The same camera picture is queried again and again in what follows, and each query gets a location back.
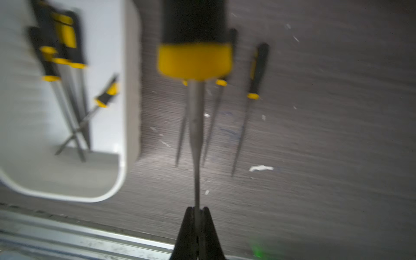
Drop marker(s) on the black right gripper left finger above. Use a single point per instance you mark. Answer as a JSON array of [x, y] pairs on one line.
[[186, 245]]

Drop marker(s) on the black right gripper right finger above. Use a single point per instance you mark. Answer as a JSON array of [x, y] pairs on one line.
[[209, 247]]

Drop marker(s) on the file tool in box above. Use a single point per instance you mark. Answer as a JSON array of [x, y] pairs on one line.
[[48, 19], [101, 101], [72, 38], [51, 75]]

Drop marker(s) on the white plastic storage box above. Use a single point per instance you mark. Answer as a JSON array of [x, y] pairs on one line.
[[32, 125]]

